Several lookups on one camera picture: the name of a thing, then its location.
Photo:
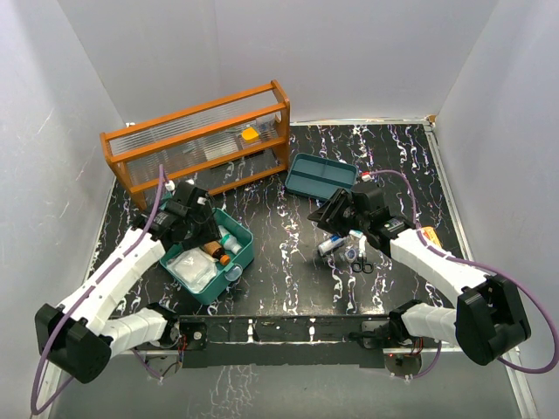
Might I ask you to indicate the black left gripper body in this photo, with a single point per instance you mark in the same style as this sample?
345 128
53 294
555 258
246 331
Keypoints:
202 228

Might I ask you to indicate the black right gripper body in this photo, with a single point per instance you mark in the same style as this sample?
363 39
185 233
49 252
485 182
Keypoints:
355 221

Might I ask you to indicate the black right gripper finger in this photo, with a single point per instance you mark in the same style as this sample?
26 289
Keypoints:
338 207
338 229

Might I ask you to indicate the white blue ointment tube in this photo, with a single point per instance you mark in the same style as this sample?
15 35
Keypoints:
330 244

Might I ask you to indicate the dark teal divider tray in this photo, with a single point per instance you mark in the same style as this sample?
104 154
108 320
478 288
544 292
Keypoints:
317 177

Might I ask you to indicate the brown medicine bottle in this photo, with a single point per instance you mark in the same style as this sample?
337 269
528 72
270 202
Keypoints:
217 251

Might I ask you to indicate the small tape roll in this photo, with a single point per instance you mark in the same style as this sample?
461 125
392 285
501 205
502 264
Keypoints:
351 254

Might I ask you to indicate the white green-labelled bottle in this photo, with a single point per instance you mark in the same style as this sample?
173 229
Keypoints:
228 241

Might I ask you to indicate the clear bag of gauze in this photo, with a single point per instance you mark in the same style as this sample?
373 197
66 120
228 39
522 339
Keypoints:
195 269

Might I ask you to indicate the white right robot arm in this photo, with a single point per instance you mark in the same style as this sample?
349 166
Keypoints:
487 317

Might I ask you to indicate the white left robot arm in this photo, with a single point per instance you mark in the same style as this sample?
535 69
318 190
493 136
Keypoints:
78 334

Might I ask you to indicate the teal medicine kit box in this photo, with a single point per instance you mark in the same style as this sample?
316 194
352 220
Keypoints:
226 275

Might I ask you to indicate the blue white bandage packet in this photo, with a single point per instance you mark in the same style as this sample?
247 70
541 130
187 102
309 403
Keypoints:
356 233

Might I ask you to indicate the black small scissors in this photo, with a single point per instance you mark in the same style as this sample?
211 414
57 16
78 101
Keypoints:
361 263

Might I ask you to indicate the orange wooden shelf rack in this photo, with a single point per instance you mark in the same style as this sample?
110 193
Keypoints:
200 138

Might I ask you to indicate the orange block on shelf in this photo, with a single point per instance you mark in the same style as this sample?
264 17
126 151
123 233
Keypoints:
249 135

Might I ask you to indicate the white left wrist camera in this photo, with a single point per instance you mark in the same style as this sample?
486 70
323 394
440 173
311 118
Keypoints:
172 186

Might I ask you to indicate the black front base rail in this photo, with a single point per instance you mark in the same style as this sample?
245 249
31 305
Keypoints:
293 340

